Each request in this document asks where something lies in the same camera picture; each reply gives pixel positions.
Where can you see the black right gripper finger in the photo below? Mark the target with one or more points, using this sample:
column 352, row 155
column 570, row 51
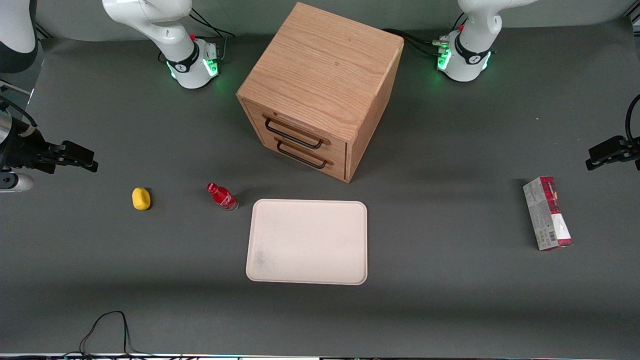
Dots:
column 85, row 166
column 77, row 150

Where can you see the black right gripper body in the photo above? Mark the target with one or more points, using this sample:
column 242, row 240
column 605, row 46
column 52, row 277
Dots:
column 24, row 150

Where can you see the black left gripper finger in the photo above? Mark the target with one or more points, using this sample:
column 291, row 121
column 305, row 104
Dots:
column 607, row 146
column 602, row 162

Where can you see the red coke bottle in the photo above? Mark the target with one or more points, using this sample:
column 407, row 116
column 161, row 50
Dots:
column 222, row 196

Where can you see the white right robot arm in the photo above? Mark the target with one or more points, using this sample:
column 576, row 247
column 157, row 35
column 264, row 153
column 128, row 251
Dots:
column 170, row 30

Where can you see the beige rectangular tray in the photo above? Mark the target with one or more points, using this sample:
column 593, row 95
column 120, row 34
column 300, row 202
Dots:
column 307, row 242

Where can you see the yellow lemon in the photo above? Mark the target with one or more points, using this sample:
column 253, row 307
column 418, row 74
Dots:
column 141, row 199

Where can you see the grey and red carton box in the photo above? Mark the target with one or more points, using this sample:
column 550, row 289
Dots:
column 547, row 215

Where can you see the wooden drawer front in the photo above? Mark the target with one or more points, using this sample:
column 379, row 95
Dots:
column 312, row 162
column 300, row 131

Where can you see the wooden drawer cabinet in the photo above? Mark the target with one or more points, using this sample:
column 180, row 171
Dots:
column 325, row 65

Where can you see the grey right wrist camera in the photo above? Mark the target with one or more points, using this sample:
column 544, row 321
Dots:
column 12, row 182

